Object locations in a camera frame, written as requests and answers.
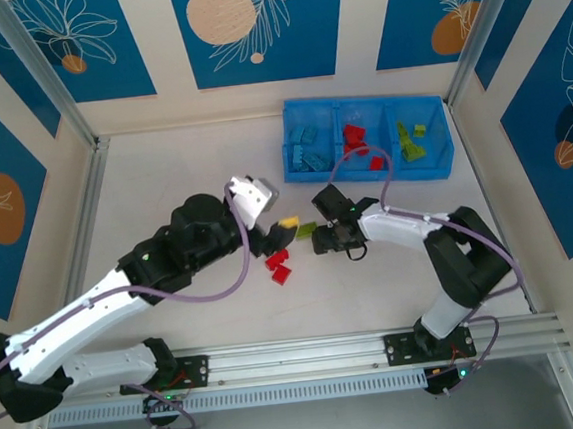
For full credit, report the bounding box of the small blue lego brick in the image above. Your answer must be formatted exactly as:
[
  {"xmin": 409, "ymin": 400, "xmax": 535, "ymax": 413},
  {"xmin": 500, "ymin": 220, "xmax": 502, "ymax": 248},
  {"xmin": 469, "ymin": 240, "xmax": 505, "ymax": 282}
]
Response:
[{"xmin": 287, "ymin": 143, "xmax": 307, "ymax": 173}]

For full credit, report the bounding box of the blue three-compartment bin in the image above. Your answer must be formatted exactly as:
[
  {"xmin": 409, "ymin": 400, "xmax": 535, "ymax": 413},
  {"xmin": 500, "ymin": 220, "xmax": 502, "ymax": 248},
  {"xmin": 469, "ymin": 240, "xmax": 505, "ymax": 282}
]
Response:
[{"xmin": 274, "ymin": 84, "xmax": 459, "ymax": 195}]

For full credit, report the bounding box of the black controller box green light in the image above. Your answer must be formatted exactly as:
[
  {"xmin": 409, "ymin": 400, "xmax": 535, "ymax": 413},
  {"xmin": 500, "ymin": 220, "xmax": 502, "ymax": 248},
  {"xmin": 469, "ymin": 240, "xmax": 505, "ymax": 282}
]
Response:
[
  {"xmin": 423, "ymin": 364, "xmax": 474, "ymax": 397},
  {"xmin": 141, "ymin": 391, "xmax": 185, "ymax": 429}
]

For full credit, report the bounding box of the black cable loop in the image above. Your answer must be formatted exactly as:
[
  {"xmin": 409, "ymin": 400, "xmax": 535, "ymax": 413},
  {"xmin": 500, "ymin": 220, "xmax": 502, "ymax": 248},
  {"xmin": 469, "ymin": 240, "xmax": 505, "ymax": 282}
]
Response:
[{"xmin": 343, "ymin": 243, "xmax": 371, "ymax": 264}]

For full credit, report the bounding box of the horizontal aluminium base rail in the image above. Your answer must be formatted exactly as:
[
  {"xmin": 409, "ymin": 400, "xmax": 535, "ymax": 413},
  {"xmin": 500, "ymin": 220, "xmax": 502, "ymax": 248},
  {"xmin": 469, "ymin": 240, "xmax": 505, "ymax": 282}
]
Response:
[{"xmin": 170, "ymin": 312, "xmax": 573, "ymax": 386}]

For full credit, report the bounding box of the aluminium side rail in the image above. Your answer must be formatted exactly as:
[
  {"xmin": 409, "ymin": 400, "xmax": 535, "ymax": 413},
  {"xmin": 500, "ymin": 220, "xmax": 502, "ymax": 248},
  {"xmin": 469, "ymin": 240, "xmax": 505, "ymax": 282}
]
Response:
[
  {"xmin": 446, "ymin": 96, "xmax": 540, "ymax": 320},
  {"xmin": 51, "ymin": 134, "xmax": 124, "ymax": 305}
]

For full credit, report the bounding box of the red wire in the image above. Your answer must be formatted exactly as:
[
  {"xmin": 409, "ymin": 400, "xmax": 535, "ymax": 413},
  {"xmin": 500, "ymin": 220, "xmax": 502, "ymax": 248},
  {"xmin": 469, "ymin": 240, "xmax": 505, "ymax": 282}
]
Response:
[
  {"xmin": 447, "ymin": 341, "xmax": 476, "ymax": 362},
  {"xmin": 162, "ymin": 368, "xmax": 192, "ymax": 390}
]

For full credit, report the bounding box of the grey slotted cable duct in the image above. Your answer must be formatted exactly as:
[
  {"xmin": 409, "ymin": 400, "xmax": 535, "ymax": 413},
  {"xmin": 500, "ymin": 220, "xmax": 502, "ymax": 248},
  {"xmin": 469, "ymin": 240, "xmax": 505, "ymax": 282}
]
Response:
[{"xmin": 44, "ymin": 368, "xmax": 430, "ymax": 428}]

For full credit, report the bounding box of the purple cable loop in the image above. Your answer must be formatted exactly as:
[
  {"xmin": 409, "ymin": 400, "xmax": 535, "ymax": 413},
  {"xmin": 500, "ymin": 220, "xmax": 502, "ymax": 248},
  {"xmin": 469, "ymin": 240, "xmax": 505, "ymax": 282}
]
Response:
[{"xmin": 130, "ymin": 382, "xmax": 200, "ymax": 429}]

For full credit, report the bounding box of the aluminium frame post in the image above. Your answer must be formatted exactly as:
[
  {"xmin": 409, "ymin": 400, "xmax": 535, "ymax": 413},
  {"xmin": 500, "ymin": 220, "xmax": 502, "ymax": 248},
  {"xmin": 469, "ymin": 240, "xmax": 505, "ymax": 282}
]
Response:
[
  {"xmin": 0, "ymin": 0, "xmax": 111, "ymax": 160},
  {"xmin": 437, "ymin": 0, "xmax": 532, "ymax": 109}
]

